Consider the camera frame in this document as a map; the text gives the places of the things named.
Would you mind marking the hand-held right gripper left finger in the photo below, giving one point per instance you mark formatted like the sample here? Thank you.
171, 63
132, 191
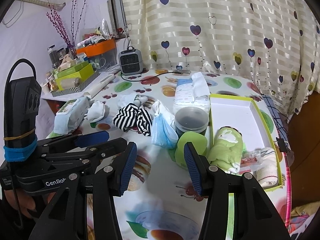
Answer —
127, 166

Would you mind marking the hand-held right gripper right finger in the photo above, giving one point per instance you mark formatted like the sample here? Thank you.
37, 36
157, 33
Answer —
192, 171

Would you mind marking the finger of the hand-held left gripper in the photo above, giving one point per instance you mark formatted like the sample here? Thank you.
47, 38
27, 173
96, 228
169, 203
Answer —
105, 153
92, 138

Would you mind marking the white sock bundle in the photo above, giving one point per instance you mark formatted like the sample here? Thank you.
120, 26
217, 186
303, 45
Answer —
97, 111

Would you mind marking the green rabbit print towel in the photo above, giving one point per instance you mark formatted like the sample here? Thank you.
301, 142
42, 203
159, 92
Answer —
225, 147

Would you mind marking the black white striped cloth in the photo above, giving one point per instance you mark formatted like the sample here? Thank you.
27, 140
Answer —
127, 118

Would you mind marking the blue face mask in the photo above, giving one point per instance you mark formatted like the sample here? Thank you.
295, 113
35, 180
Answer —
162, 132

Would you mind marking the white ribbed sock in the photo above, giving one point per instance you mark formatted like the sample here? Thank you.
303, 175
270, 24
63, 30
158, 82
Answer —
130, 100

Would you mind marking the clear plastic bag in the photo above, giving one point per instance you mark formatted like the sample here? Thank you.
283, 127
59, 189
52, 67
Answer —
251, 158

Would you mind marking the white face mask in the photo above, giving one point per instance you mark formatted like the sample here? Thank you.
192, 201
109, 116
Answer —
162, 110

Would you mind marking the white box with green edge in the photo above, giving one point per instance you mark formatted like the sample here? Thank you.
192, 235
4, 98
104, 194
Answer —
232, 112

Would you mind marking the white towel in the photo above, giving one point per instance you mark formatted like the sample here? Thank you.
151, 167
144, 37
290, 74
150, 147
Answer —
267, 172

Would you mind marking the person's left hand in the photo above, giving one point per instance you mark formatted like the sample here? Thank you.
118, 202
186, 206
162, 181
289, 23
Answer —
28, 205

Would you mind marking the light green jar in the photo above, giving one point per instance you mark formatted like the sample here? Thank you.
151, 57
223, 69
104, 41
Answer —
193, 140

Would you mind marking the wet wipes pack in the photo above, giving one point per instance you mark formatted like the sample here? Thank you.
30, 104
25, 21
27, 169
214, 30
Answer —
70, 115

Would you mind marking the dark green jar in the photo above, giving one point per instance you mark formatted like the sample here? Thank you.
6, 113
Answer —
191, 120

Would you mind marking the green gift boxes stack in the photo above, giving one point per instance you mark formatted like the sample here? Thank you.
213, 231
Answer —
75, 89

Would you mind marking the white rolling pin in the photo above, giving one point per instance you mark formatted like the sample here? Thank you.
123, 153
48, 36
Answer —
100, 86

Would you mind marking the glass jar black lid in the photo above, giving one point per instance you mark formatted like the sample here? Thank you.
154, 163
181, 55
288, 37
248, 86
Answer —
52, 56

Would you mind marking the green cardboard box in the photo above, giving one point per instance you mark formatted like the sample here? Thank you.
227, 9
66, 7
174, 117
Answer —
80, 73

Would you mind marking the purple dried branches vase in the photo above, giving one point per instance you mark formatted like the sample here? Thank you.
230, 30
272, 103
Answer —
71, 53

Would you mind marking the blue white tissue pack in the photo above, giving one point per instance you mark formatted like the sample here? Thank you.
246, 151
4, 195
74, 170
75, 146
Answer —
187, 92

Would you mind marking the grey space heater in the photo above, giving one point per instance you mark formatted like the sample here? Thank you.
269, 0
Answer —
130, 61

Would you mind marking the clear bin with orange lid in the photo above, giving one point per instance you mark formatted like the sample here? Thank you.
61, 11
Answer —
100, 47

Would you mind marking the pile of small packets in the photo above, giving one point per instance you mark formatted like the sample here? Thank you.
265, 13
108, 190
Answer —
100, 33

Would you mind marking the colourful printed bedding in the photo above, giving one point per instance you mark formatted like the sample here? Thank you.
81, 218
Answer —
302, 220

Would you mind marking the heart print striped curtain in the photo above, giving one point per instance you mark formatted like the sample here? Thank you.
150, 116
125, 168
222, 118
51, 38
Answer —
225, 30

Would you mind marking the beige wrapped wall pipe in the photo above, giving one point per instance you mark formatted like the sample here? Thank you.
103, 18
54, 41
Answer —
40, 2

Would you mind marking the window frame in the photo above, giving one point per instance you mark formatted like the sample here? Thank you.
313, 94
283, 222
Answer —
115, 10

